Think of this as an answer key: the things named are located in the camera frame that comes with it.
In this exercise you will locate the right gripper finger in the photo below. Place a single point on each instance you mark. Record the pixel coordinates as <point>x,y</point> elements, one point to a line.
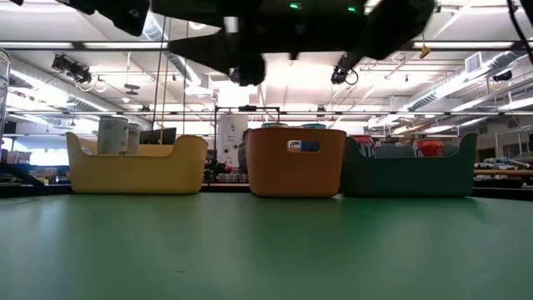
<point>241,68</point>
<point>256,68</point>

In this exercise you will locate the blue silver Red Bull can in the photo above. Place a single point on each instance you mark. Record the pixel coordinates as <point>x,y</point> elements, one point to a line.
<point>310,146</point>
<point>275,124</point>

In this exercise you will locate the orange plastic bin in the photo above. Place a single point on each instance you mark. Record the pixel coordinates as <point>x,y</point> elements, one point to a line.
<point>291,175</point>

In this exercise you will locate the white Celsius can black lid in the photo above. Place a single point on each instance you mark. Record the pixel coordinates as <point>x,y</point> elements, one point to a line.
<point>134,139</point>
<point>112,137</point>

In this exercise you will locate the red Fanta soda can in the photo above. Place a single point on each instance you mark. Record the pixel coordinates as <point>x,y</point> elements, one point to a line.
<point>428,148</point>
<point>366,148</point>

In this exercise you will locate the yellow plastic bin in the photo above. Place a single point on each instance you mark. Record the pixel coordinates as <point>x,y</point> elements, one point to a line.
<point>137,175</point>

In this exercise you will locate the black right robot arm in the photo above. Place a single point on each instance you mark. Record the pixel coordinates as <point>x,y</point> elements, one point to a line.
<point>395,29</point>

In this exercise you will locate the LED light bar beam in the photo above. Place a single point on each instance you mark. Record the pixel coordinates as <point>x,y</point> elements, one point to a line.
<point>125,45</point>

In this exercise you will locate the white round column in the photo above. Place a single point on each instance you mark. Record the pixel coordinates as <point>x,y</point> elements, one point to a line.
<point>231,139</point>

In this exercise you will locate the black flat monitor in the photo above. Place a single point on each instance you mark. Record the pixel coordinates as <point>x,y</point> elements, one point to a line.
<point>158,135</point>

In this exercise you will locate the yellow hanging hook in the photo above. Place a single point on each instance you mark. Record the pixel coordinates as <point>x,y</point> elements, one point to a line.
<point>424,51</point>

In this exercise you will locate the blue-grey plastic bin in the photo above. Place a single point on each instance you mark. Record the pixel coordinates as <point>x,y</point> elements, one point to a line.
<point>408,177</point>

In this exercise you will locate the white ceiling vent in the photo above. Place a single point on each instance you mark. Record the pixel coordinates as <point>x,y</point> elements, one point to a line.
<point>473,62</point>

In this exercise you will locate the black ceiling dome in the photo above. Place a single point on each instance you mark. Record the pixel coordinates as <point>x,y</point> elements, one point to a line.
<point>502,76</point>

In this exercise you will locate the black rack frame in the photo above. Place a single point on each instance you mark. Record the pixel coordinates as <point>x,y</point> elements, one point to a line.
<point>247,108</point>

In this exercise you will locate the black ceiling camera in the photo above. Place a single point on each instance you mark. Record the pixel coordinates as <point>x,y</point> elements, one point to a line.
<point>339,75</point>
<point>71,68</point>

